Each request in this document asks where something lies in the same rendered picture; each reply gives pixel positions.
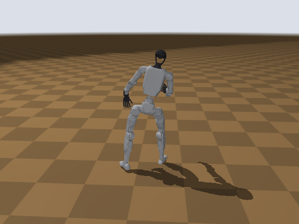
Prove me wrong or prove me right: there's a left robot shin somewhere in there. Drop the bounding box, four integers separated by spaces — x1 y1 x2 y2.
124 132 133 164

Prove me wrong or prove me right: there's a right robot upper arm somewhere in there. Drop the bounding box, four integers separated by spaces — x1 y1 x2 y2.
165 71 173 94

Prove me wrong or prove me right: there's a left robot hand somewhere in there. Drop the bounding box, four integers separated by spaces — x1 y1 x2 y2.
123 91 132 108

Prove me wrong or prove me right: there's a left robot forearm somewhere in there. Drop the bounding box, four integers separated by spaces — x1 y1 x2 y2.
124 79 133 95

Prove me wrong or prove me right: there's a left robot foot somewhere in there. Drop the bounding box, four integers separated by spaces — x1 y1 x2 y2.
119 161 130 170

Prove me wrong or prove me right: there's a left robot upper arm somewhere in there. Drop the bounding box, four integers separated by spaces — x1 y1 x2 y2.
130 66 147 86

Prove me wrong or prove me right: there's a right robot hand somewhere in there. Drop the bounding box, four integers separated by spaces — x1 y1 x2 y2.
161 84 167 93

